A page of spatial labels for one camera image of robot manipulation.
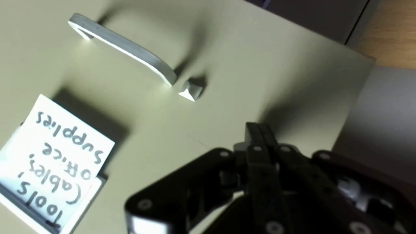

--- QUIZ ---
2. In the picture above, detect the beige file cabinet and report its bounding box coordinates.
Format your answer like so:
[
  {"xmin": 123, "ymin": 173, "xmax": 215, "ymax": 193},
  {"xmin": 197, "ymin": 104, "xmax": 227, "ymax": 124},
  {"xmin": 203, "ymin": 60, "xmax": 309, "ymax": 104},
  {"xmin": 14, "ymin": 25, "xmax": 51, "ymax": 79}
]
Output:
[{"xmin": 0, "ymin": 0, "xmax": 381, "ymax": 234}]

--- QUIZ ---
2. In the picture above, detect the beige drawer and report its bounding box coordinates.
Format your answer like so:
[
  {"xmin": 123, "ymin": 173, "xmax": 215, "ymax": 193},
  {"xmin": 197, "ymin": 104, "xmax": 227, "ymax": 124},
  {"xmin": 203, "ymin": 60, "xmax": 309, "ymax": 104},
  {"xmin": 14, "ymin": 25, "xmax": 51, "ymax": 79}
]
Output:
[{"xmin": 0, "ymin": 0, "xmax": 377, "ymax": 234}]

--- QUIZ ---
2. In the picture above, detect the handwritten white paper label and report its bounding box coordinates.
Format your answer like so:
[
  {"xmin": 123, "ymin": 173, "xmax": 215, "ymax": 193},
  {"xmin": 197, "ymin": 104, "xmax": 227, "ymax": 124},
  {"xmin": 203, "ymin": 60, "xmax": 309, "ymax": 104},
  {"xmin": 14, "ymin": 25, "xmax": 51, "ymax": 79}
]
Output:
[{"xmin": 0, "ymin": 94, "xmax": 115, "ymax": 234}]

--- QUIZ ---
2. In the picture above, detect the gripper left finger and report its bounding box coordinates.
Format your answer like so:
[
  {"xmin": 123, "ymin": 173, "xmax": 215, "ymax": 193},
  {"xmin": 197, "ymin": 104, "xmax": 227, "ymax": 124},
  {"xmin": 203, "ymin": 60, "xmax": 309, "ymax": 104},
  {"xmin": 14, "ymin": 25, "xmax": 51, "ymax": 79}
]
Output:
[{"xmin": 125, "ymin": 123, "xmax": 286, "ymax": 234}]

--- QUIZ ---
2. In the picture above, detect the silver label holder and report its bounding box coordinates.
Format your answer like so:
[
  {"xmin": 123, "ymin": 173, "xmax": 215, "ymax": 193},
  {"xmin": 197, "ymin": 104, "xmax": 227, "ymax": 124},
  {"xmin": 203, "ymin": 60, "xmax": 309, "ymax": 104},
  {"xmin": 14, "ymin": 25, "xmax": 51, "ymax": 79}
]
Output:
[{"xmin": 0, "ymin": 123, "xmax": 107, "ymax": 234}]

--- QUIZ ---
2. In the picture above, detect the silver drawer handle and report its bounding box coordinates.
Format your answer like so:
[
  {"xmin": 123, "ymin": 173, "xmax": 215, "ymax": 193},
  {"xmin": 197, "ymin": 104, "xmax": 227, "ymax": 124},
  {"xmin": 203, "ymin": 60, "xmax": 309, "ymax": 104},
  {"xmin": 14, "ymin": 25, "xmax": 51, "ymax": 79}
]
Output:
[{"xmin": 68, "ymin": 13, "xmax": 177, "ymax": 87}]

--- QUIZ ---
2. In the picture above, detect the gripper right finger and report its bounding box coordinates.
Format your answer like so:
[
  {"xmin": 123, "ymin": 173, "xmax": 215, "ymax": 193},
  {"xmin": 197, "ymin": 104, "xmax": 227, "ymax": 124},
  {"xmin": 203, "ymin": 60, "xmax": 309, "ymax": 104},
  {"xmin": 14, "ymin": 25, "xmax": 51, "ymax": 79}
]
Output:
[{"xmin": 261, "ymin": 123, "xmax": 416, "ymax": 234}]

